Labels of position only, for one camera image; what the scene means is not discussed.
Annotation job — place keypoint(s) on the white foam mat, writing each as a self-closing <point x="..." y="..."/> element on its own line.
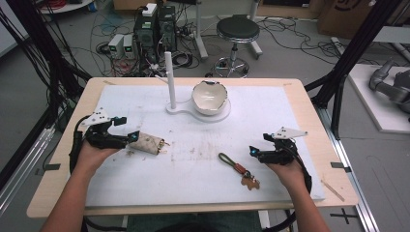
<point x="199" y="180"/>

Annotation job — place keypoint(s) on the black computer tower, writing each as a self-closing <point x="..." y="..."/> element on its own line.
<point x="145" y="35"/>
<point x="167" y="27"/>

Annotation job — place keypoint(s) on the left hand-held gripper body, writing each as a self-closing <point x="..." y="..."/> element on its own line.
<point x="98" y="137"/>

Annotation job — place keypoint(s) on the white stand with pole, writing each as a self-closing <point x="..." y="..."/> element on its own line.
<point x="170" y="80"/>

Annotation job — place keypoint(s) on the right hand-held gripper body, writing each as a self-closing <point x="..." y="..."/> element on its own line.
<point x="278" y="154"/>

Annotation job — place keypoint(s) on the thin wooden stick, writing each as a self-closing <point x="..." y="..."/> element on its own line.
<point x="332" y="190"/>

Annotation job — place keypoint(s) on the person's dark trousers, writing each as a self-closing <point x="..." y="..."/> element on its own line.
<point x="193" y="222"/>

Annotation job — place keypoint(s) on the beige patterned pouch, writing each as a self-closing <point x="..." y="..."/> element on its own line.
<point x="146" y="143"/>

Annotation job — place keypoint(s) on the grey bench power supply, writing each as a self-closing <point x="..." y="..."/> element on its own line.
<point x="128" y="45"/>
<point x="116" y="45"/>

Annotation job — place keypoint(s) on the person's left hand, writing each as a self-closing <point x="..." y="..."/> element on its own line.
<point x="92" y="158"/>

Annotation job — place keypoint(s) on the person's right hand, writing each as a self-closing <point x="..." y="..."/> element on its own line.
<point x="288" y="175"/>

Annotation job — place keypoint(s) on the aluminium frame rail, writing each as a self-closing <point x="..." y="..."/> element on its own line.
<point x="25" y="167"/>
<point x="348" y="180"/>

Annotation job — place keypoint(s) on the white ceramic bowl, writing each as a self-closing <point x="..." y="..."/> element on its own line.
<point x="209" y="96"/>

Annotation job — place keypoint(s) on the black tape cross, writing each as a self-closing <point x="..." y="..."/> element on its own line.
<point x="345" y="215"/>

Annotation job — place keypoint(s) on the white power strip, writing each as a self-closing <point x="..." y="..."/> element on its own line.
<point x="149" y="9"/>

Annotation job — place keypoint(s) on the black round stool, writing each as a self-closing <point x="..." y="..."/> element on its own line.
<point x="238" y="30"/>

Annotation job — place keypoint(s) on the white metal table leg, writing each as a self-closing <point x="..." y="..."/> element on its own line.
<point x="199" y="29"/>
<point x="254" y="38"/>

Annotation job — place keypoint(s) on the cardboard box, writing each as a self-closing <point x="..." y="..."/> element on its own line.
<point x="351" y="16"/>

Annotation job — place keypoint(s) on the grey tape strip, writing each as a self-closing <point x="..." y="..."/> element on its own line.
<point x="52" y="167"/>
<point x="340" y="165"/>

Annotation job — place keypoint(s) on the white board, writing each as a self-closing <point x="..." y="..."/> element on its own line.
<point x="377" y="109"/>

